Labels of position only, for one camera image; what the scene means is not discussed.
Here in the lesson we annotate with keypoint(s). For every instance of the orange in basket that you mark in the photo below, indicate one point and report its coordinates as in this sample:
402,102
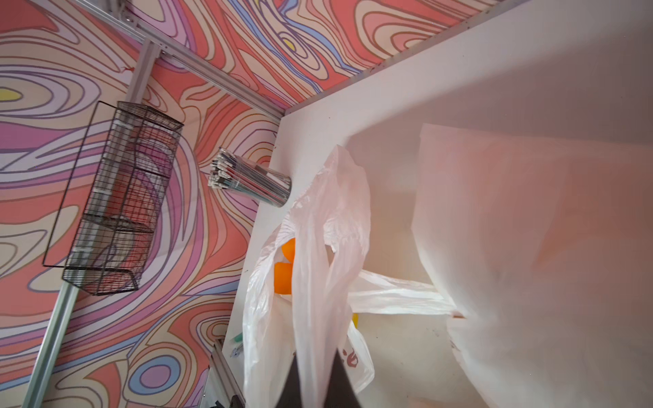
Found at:
288,250
283,278

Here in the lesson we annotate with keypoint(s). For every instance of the printed bag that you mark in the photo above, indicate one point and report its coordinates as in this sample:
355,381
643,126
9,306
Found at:
544,246

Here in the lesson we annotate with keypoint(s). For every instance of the left orange in basket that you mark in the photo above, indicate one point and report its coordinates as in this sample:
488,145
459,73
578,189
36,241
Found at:
283,278

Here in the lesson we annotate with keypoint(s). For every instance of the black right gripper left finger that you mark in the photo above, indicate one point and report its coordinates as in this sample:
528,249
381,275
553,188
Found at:
291,393

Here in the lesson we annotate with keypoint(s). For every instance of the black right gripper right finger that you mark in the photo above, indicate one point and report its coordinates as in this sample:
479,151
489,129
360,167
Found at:
340,392

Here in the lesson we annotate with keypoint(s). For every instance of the metal pen cup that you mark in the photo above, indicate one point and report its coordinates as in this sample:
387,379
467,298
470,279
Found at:
236,173

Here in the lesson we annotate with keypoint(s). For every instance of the green pen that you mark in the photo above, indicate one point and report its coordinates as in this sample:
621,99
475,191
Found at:
237,345

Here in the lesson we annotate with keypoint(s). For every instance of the black wire basket left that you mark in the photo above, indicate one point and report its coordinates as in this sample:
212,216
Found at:
112,241

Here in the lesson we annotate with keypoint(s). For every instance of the centre orange in basket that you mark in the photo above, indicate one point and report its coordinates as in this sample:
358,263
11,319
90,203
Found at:
288,250

